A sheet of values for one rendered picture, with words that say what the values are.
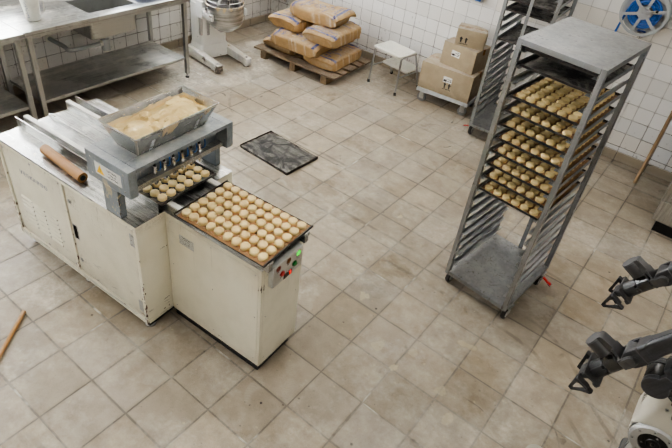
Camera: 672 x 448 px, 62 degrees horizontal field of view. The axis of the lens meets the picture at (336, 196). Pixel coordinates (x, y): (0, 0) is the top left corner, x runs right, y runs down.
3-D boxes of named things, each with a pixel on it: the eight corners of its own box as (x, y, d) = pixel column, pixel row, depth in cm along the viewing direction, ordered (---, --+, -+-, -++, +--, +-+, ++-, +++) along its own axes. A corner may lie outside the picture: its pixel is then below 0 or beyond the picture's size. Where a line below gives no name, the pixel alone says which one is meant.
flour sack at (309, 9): (285, 15, 649) (285, 0, 639) (305, 7, 679) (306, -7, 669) (337, 32, 623) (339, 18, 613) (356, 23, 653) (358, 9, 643)
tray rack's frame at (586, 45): (503, 321, 370) (610, 72, 264) (440, 279, 396) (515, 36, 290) (546, 277, 410) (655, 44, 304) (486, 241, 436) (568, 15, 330)
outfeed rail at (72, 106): (66, 108, 372) (65, 99, 368) (70, 107, 374) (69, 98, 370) (305, 244, 290) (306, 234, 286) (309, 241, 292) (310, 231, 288)
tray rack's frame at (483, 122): (488, 111, 619) (541, -61, 513) (532, 127, 598) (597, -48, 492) (465, 131, 574) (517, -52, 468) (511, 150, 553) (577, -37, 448)
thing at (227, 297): (172, 315, 349) (161, 202, 296) (212, 285, 373) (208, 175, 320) (257, 376, 321) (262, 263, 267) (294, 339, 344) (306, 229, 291)
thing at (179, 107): (102, 132, 280) (100, 121, 276) (183, 98, 318) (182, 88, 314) (137, 152, 269) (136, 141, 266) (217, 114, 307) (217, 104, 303)
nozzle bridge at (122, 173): (93, 201, 299) (83, 147, 279) (194, 149, 349) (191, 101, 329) (134, 228, 286) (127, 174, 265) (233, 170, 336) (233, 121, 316)
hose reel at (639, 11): (628, 108, 541) (682, -7, 475) (623, 114, 529) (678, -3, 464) (586, 93, 559) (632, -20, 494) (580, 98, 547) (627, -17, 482)
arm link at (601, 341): (639, 366, 165) (647, 348, 170) (610, 335, 167) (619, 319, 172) (608, 378, 174) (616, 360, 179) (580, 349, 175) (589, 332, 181)
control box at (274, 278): (267, 285, 283) (268, 266, 274) (296, 261, 299) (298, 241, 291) (272, 289, 281) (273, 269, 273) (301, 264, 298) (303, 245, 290)
